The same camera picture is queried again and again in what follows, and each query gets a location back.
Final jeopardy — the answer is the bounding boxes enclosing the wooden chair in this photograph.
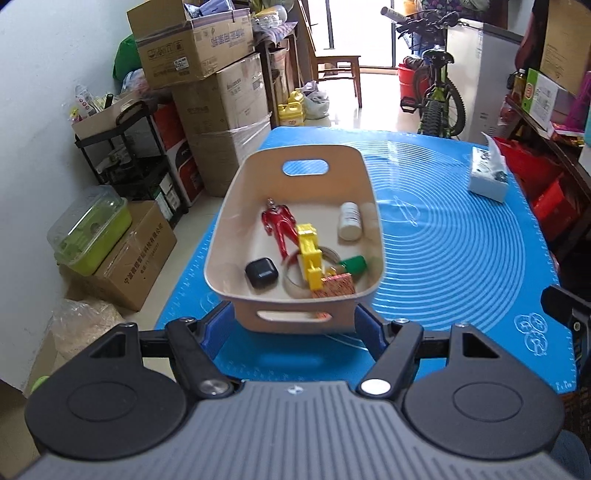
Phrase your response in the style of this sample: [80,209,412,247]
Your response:
[295,1,363,108]

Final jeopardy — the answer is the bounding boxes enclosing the green black bicycle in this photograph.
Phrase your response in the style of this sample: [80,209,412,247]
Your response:
[381,7,466,139]

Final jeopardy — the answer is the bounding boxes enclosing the plastic bag of grain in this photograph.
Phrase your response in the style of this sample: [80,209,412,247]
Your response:
[50,298,124,361]

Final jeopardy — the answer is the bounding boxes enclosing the red bucket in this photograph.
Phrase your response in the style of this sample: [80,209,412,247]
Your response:
[398,64,424,113]

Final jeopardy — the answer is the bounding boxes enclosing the red floral gift box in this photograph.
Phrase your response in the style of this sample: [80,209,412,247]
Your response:
[311,273,356,298]

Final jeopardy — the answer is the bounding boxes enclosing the red Ultraman figure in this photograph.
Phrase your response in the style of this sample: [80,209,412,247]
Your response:
[260,198,298,261]

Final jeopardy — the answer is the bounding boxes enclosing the stacked cardboard box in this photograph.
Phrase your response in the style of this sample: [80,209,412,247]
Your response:
[171,53,270,197]

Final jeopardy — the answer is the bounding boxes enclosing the open cardboard box top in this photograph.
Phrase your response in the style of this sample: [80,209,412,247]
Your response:
[127,1,254,89]

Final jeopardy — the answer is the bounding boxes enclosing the yellow oil jug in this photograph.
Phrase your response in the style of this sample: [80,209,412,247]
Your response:
[277,90,305,127]

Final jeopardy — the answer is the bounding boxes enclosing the white tissue box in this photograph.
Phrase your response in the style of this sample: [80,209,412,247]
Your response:
[468,133,509,203]

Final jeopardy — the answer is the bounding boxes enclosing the green lidded plastic container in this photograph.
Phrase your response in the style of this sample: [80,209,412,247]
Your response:
[47,185,132,276]

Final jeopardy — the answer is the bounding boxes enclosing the white refrigerator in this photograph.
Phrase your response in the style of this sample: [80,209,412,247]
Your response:
[447,19,522,144]

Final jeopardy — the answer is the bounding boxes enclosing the black earbuds case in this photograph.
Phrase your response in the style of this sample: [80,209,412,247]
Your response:
[245,257,279,290]

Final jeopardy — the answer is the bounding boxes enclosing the yellow plastic toy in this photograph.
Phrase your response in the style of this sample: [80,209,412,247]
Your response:
[295,223,324,291]

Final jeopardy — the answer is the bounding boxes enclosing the beige plastic storage basket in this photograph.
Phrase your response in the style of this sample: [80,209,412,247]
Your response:
[204,145,386,335]

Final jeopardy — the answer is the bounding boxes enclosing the floor cardboard box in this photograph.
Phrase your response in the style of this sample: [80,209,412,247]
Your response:
[59,201,176,312]

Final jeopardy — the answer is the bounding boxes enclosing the green plastic bottle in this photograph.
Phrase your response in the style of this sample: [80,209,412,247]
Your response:
[339,255,368,277]

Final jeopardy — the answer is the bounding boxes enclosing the black metal shelf rack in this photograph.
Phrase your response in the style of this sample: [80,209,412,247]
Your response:
[74,100,188,227]

